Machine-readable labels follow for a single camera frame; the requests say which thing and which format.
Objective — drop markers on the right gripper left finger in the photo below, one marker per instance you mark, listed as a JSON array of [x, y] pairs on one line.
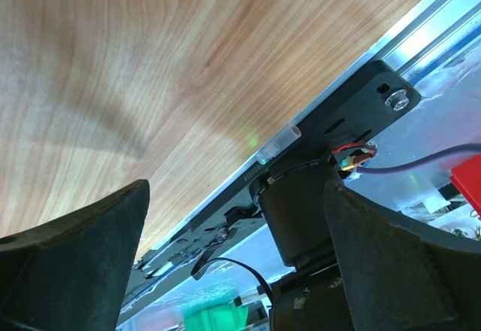
[[71, 273]]

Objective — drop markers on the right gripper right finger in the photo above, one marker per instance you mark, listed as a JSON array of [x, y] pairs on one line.
[[399, 273]]

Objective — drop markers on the clear pen cap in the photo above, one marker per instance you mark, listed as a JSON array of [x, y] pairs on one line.
[[286, 136]]

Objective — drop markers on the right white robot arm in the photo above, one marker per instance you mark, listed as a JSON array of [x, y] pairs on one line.
[[311, 298]]

